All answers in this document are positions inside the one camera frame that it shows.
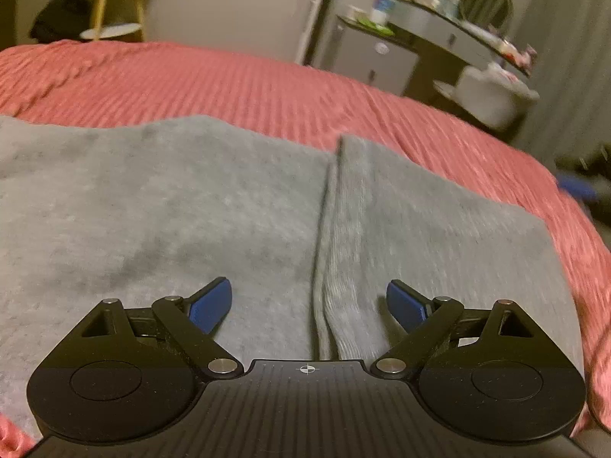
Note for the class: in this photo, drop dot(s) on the yellow-legged side table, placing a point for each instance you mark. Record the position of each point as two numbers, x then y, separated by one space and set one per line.
122 20

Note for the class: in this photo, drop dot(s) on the round vanity mirror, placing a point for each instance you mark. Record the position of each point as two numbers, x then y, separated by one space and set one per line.
488 13

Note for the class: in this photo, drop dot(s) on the black bag on floor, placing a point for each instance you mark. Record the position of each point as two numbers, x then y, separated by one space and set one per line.
61 19

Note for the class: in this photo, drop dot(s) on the grey upholstered chair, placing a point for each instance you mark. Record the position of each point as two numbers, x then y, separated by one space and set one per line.
492 98

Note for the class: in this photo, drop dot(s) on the pink ribbed bedspread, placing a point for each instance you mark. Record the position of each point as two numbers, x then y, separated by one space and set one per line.
113 84

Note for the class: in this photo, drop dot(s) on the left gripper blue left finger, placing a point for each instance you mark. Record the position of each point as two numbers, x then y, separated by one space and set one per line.
188 323

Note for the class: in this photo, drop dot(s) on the white tower air conditioner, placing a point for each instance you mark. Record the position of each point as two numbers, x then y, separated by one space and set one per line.
309 36

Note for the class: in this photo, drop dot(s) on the grey curtain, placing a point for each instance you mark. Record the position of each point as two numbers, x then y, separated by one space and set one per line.
571 75

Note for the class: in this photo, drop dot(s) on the grey sweatpants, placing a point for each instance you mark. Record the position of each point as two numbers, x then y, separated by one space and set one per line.
309 240

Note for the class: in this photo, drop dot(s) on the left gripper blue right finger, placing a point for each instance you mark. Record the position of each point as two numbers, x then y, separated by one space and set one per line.
428 323

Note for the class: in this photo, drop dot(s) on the grey vanity desk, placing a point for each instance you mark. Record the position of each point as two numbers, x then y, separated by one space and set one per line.
424 26

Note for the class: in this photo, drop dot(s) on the grey bedside cabinet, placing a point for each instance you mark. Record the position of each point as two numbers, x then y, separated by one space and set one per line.
368 58

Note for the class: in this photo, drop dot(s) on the blue white tissue box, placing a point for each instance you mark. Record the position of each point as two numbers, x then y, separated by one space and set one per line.
380 11

